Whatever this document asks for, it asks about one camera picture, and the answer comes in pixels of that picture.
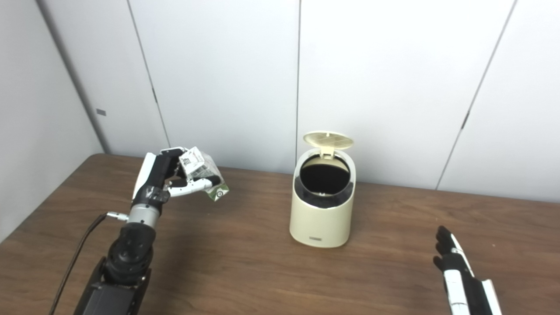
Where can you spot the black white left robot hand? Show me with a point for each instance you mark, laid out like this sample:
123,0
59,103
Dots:
153,183

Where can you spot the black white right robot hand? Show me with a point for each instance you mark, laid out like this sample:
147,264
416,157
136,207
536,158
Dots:
470,293

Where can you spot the white green milk carton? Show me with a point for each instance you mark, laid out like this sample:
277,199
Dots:
203,168

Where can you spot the round cream bin lid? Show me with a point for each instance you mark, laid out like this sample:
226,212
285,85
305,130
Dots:
328,140

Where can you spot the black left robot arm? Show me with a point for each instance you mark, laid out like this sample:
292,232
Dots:
127,258

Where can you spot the cream-colored bin body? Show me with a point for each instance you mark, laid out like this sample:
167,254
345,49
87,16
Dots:
321,223

